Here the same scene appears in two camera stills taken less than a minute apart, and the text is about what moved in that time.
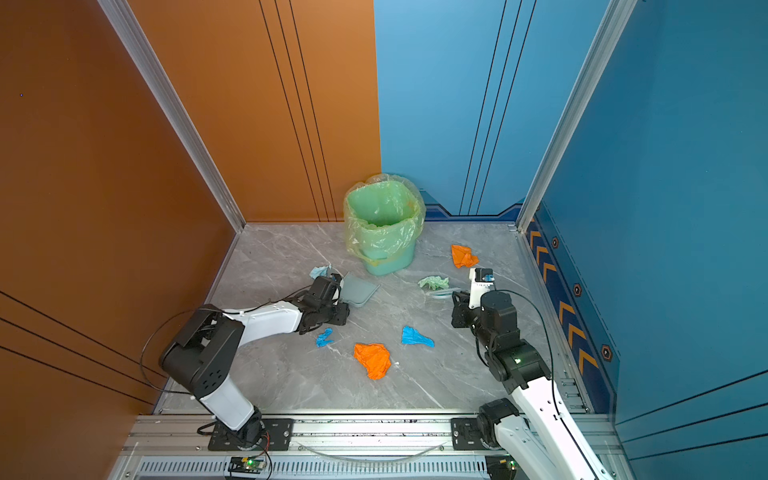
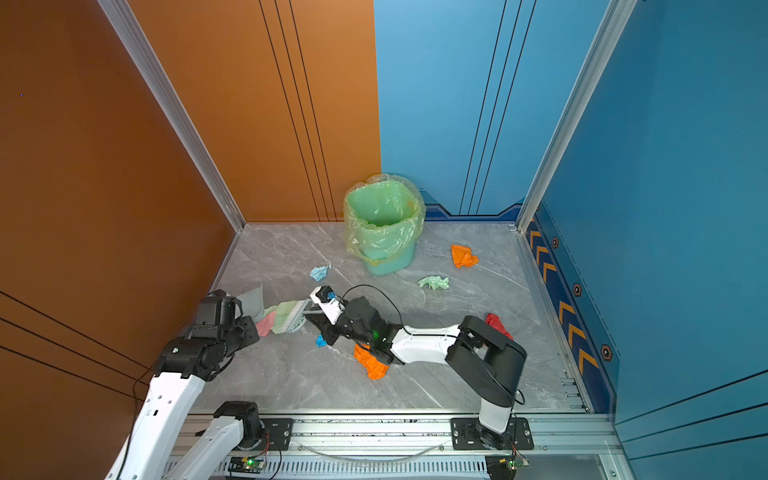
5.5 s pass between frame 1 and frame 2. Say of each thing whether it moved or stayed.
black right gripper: moved
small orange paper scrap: stayed
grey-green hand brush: moved
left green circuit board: stayed
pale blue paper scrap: stayed
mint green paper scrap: stayed
